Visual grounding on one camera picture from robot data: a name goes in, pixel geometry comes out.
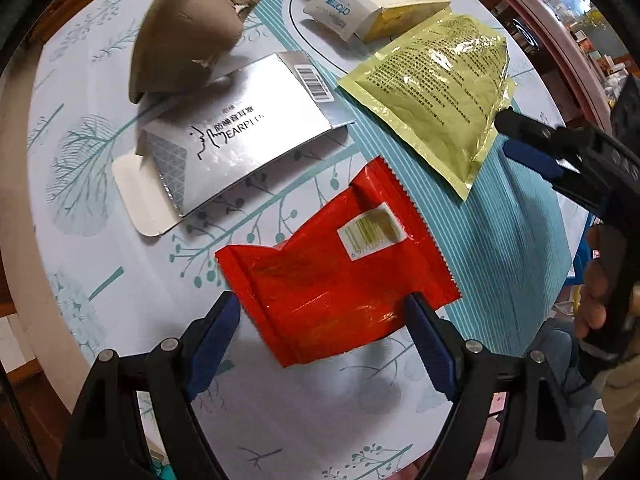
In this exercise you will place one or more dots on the person's right hand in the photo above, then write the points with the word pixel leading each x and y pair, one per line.
pixel 590 285

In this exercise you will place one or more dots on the yellow-green printed pouch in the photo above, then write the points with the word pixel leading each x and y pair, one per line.
pixel 440 90

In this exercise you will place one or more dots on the brown paper bag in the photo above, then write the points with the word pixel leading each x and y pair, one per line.
pixel 190 25

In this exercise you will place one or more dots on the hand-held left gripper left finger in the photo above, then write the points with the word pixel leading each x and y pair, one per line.
pixel 210 340

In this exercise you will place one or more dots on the white and yellow carton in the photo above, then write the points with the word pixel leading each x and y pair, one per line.
pixel 360 0

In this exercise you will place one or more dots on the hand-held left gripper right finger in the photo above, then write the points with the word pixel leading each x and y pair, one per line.
pixel 430 345

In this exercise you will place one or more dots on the red foil snack wrapper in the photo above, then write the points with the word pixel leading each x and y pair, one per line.
pixel 310 280

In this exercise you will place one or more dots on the flattened silver cardboard box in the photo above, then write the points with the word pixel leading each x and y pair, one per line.
pixel 250 125

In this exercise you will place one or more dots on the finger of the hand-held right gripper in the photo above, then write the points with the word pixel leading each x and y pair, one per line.
pixel 525 125
pixel 530 157

